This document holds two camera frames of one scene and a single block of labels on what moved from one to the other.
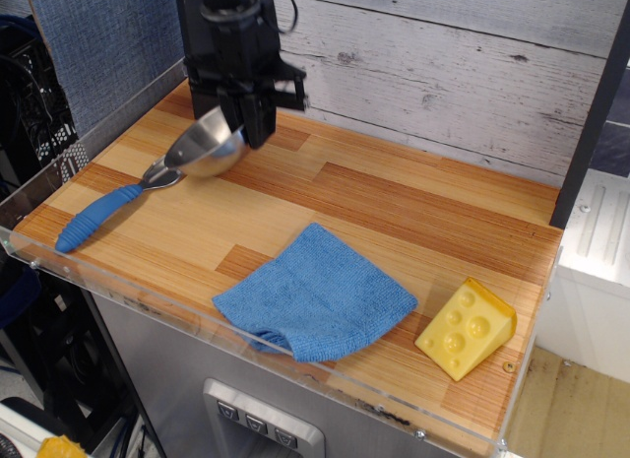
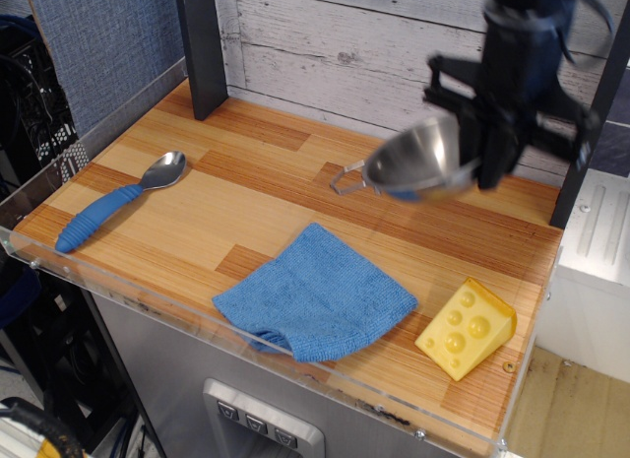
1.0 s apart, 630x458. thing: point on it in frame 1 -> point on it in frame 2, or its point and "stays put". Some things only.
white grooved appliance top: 596,240 stays put
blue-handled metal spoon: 157,175 stays put
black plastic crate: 38,141 stays put
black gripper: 243,56 -> 516,98
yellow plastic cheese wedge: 472,326 stays put
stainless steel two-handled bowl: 209,147 -> 412,162
